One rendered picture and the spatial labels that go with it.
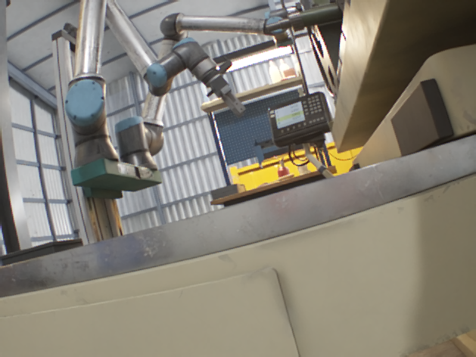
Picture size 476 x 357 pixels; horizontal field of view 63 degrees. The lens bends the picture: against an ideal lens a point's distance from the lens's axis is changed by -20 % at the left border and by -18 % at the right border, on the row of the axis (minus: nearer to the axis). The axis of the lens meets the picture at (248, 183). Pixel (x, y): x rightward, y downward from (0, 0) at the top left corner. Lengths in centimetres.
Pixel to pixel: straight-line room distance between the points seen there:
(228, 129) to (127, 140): 183
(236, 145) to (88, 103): 243
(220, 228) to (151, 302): 8
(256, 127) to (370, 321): 354
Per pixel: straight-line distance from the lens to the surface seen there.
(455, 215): 30
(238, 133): 382
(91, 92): 154
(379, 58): 50
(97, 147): 167
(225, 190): 331
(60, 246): 186
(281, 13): 229
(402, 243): 29
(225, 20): 218
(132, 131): 213
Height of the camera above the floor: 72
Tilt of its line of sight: 5 degrees up
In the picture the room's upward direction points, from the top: 15 degrees counter-clockwise
